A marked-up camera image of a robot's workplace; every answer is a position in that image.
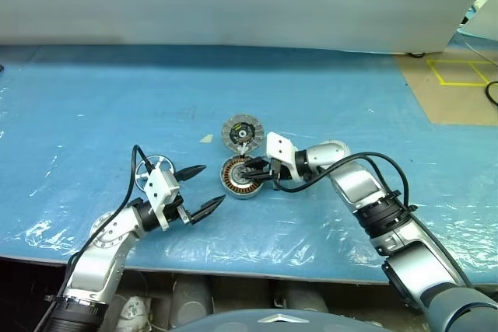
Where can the black backdrop board foot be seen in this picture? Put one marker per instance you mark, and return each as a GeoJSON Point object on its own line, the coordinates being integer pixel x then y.
{"type": "Point", "coordinates": [415, 54]}

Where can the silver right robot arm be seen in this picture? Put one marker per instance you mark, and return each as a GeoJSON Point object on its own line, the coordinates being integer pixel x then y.
{"type": "Point", "coordinates": [393, 227]}

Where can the round silver motor lid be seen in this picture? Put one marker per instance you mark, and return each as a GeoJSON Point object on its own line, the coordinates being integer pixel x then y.
{"type": "Point", "coordinates": [229, 131]}

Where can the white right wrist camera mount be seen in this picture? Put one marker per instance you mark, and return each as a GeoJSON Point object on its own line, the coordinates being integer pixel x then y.
{"type": "Point", "coordinates": [281, 147]}

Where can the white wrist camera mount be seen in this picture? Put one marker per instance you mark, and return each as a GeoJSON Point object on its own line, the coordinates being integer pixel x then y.
{"type": "Point", "coordinates": [281, 147]}
{"type": "Point", "coordinates": [160, 188]}

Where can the blue plastic-covered table mat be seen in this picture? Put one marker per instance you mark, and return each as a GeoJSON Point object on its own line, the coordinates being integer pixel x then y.
{"type": "Point", "coordinates": [116, 106]}

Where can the small beige tape piece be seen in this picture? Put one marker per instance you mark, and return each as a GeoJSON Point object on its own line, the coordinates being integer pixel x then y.
{"type": "Point", "coordinates": [206, 138]}

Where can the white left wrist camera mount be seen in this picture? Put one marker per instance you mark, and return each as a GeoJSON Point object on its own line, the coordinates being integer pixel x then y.
{"type": "Point", "coordinates": [160, 188]}

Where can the small white box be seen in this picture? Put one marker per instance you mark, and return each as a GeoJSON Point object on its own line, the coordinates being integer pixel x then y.
{"type": "Point", "coordinates": [485, 1]}

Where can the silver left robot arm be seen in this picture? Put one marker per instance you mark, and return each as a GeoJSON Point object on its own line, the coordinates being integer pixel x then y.
{"type": "Point", "coordinates": [105, 246]}

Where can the grey robot torso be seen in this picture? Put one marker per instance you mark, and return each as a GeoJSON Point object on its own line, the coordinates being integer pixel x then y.
{"type": "Point", "coordinates": [272, 320]}

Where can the brown cardboard sheet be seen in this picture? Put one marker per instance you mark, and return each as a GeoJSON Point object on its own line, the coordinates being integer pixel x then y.
{"type": "Point", "coordinates": [447, 106]}

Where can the round motor housing copper windings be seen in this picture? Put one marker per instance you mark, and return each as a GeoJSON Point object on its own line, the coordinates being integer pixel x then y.
{"type": "Point", "coordinates": [233, 186]}

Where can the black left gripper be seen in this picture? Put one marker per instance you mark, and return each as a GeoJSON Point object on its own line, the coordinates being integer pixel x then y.
{"type": "Point", "coordinates": [176, 212]}

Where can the grey rounded cylinder shape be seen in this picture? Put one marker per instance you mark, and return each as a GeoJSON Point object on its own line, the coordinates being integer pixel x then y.
{"type": "Point", "coordinates": [190, 299]}
{"type": "Point", "coordinates": [299, 297]}

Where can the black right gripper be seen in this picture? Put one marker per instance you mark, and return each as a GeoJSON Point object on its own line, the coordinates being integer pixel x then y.
{"type": "Point", "coordinates": [279, 170]}

